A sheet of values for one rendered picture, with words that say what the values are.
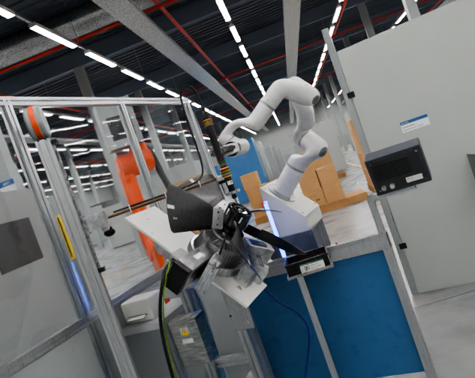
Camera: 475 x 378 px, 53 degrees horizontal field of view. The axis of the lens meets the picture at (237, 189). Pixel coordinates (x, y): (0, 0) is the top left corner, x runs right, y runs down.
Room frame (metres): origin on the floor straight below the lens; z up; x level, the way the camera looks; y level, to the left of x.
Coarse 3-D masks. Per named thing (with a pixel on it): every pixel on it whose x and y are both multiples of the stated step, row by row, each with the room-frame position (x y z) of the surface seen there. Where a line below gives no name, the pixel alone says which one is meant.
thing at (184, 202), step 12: (168, 192) 2.00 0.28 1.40; (180, 192) 2.03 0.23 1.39; (168, 204) 1.96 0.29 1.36; (180, 204) 2.00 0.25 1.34; (192, 204) 2.03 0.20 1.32; (204, 204) 2.07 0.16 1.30; (168, 216) 1.93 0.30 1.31; (180, 216) 1.97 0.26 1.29; (192, 216) 2.01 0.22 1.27; (204, 216) 2.05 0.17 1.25; (180, 228) 1.95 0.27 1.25; (192, 228) 2.00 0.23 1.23; (204, 228) 2.05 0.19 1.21
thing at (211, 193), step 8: (208, 176) 2.39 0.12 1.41; (184, 184) 2.34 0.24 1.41; (208, 184) 2.32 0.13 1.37; (216, 184) 2.32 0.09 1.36; (192, 192) 2.30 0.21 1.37; (200, 192) 2.29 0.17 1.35; (208, 192) 2.28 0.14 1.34; (216, 192) 2.27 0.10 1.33; (208, 200) 2.24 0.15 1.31; (216, 200) 2.23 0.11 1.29
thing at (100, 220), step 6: (84, 216) 2.10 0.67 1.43; (90, 216) 2.09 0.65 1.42; (96, 216) 2.10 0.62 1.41; (102, 216) 2.10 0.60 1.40; (84, 222) 2.10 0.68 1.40; (90, 222) 2.09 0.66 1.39; (96, 222) 2.10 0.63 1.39; (102, 222) 2.10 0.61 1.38; (108, 222) 2.11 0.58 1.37; (90, 228) 2.09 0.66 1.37; (96, 228) 2.10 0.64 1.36
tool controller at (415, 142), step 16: (400, 144) 2.28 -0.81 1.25; (416, 144) 2.18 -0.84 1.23; (368, 160) 2.27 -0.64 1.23; (384, 160) 2.24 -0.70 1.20; (400, 160) 2.22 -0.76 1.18; (416, 160) 2.20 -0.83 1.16; (384, 176) 2.27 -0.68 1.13; (400, 176) 2.25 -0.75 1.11; (416, 176) 2.22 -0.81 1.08; (384, 192) 2.30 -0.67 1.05
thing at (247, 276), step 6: (246, 264) 2.13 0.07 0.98; (246, 270) 2.11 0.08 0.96; (252, 270) 2.11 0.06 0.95; (258, 270) 2.13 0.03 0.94; (240, 276) 2.13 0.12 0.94; (246, 276) 2.11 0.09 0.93; (252, 276) 2.10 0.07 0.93; (240, 282) 2.13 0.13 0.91; (246, 282) 2.12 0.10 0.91; (252, 282) 2.16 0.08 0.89
